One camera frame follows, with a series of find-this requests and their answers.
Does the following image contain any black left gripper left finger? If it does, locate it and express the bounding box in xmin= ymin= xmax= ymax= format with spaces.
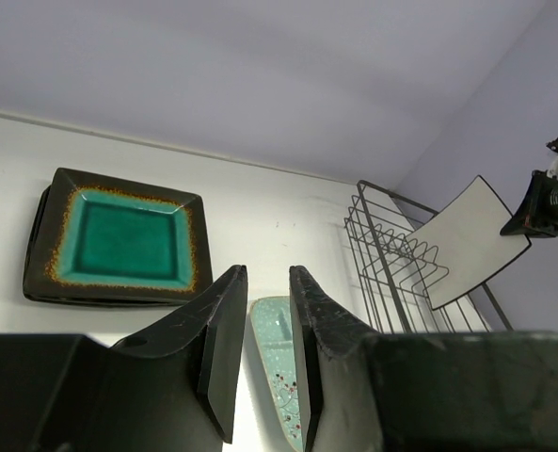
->
xmin=110 ymin=265 xmax=247 ymax=444

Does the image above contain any light blue patterned plate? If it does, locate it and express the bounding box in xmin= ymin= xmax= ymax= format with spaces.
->
xmin=249 ymin=296 xmax=303 ymax=451

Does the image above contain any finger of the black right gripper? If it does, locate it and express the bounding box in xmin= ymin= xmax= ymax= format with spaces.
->
xmin=500 ymin=171 xmax=542 ymax=238

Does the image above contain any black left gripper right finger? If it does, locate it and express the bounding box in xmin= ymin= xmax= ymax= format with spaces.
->
xmin=289 ymin=266 xmax=382 ymax=451

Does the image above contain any grey wire dish rack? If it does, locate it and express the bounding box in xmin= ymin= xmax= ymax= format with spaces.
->
xmin=343 ymin=180 xmax=513 ymax=333

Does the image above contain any teal green square plate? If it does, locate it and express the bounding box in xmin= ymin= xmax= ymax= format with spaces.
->
xmin=51 ymin=168 xmax=214 ymax=299

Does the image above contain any white round plate black rim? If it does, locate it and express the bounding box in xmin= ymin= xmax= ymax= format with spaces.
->
xmin=406 ymin=175 xmax=532 ymax=310

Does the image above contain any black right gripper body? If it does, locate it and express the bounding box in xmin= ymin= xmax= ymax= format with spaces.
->
xmin=534 ymin=171 xmax=558 ymax=238

